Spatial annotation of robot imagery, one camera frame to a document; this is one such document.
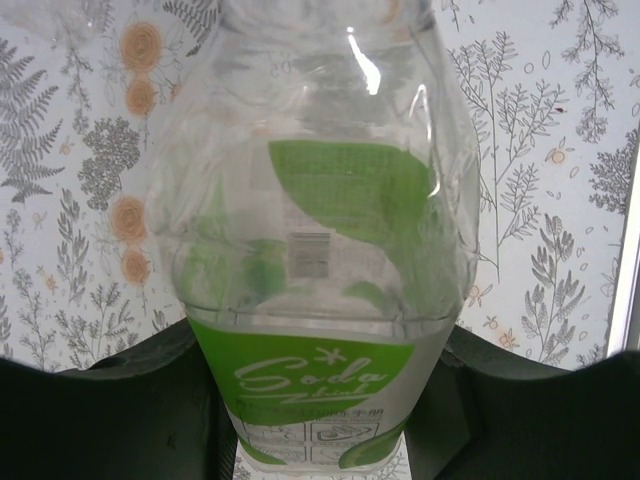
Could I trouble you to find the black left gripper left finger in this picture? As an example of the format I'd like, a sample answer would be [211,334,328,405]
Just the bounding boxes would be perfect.
[0,323,242,480]

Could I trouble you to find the clear bottle with green label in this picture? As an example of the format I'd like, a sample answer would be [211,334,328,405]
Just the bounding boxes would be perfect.
[142,0,481,474]

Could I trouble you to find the aluminium front frame rail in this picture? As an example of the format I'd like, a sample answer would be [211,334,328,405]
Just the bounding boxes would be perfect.
[607,144,640,359]

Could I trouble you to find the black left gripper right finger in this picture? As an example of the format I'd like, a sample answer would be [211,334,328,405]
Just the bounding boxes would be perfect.
[406,326,640,480]

